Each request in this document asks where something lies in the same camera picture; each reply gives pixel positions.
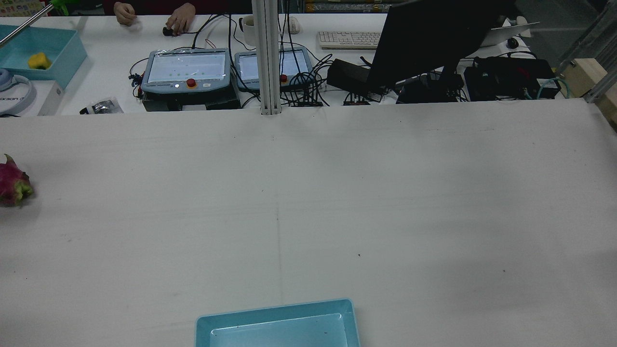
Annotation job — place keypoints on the clear plastic bag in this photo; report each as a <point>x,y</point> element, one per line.
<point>101,107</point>

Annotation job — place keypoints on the metal rod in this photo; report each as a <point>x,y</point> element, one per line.
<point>24,25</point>

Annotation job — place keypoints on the pink dragon fruit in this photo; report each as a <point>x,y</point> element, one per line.
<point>12,185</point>

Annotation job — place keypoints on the person's left hand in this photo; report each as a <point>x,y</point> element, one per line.
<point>182,17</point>

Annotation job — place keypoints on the white computer mouse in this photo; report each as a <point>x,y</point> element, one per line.
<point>294,25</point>

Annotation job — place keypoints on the yellow printed box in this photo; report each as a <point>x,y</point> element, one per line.
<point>347,7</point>

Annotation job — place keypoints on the black computer monitor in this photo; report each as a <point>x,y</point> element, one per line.
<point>434,38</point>

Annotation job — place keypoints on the light blue bin holding toy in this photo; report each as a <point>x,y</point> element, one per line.
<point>62,53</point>

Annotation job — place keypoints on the black electronics box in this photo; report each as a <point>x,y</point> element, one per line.
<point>501,79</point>

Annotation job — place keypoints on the large grey teach pendant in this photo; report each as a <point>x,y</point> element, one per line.
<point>188,67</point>

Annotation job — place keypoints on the person's dark torso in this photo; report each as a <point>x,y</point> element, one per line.
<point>154,5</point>

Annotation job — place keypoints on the white mug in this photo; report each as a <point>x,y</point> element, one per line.
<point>248,31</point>

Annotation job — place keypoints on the person's right hand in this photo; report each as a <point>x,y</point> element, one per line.
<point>125,13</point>

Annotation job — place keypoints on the small black device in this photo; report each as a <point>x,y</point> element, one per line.
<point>167,32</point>

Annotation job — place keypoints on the aluminium frame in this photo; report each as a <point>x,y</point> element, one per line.
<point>600,89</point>

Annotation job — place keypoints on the colourful printed box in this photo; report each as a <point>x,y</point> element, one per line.
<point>21,7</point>

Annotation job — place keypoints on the black computer mouse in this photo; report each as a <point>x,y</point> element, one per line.
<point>512,43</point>

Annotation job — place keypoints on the black box under pendant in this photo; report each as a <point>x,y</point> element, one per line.
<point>217,101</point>

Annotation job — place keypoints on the green plastic object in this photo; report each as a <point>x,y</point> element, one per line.
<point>61,6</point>

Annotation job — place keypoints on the silver laptop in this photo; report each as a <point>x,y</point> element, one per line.
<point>506,33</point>

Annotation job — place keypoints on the wooden block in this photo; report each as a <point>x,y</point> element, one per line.
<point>585,77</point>

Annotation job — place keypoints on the small grey teach pendant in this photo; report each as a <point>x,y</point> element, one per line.
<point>247,67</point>

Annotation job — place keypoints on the white cardboard box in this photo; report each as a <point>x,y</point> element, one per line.
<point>50,101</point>

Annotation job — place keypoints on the yellow toy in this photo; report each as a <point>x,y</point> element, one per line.
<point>39,61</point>

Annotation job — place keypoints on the black power strip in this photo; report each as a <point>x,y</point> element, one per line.
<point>356,102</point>
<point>309,103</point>

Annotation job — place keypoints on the empty light blue bin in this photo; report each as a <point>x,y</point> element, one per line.
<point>274,332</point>

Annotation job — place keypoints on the aluminium profile post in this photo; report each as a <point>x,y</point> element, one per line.
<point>267,58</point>

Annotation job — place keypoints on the white keyboard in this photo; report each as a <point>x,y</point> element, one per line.
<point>349,39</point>

